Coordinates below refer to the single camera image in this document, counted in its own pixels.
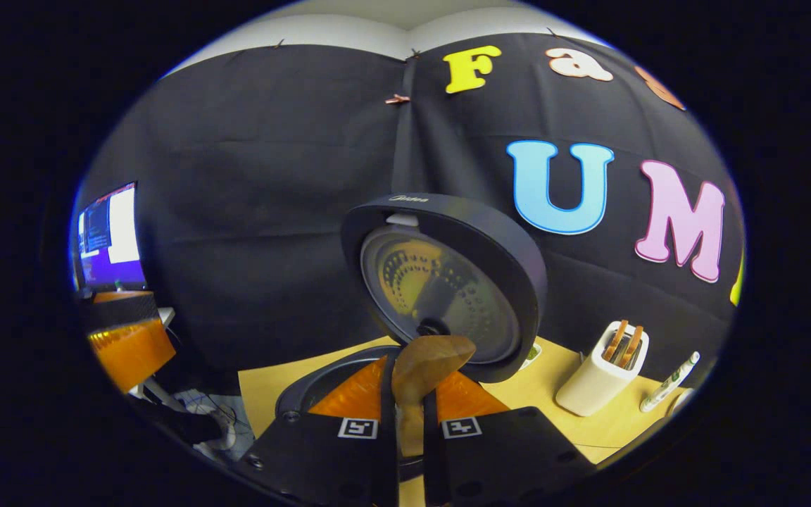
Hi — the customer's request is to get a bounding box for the white drink bottle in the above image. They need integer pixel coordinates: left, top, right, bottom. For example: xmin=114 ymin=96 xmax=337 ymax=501
xmin=640 ymin=351 xmax=700 ymax=413

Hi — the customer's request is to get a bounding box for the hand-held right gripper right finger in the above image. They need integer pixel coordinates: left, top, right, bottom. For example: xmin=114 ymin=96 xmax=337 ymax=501
xmin=422 ymin=370 xmax=596 ymax=507

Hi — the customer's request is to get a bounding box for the wooden spoon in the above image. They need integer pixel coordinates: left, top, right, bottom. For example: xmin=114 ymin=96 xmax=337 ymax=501
xmin=391 ymin=335 xmax=477 ymax=458

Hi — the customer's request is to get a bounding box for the dark blue rice cooker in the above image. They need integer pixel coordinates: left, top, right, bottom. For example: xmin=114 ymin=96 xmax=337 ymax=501
xmin=275 ymin=194 xmax=548 ymax=483

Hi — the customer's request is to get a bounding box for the black backdrop cloth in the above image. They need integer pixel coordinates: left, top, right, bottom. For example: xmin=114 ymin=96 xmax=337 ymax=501
xmin=71 ymin=32 xmax=748 ymax=395

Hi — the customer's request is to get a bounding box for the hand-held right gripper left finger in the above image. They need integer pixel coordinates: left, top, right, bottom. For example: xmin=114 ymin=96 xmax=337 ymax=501
xmin=233 ymin=350 xmax=401 ymax=507

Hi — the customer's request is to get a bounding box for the white toaster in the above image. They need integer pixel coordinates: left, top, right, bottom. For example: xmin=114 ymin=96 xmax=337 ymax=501
xmin=555 ymin=320 xmax=650 ymax=417

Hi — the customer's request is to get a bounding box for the computer monitor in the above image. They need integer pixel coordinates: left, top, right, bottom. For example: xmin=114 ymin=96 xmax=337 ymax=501
xmin=71 ymin=181 xmax=147 ymax=293

